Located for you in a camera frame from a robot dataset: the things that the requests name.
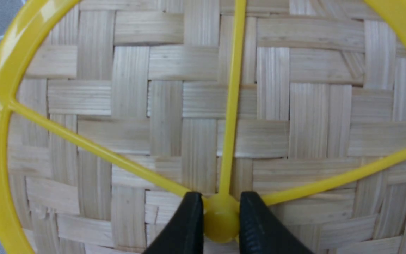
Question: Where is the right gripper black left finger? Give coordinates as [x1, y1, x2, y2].
[144, 192, 204, 254]

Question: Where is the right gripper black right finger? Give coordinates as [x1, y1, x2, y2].
[239, 191, 312, 254]

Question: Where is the bamboo steamer lid yellow frame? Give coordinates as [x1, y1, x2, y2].
[0, 0, 406, 254]

